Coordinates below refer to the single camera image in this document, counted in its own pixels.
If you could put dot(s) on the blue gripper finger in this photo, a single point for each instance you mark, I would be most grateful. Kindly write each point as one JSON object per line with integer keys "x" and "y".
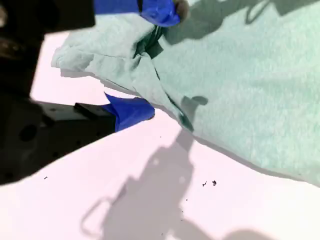
{"x": 160, "y": 12}
{"x": 132, "y": 112}

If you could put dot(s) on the pale green t-shirt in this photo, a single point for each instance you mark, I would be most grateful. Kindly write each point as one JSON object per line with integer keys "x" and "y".
{"x": 225, "y": 87}

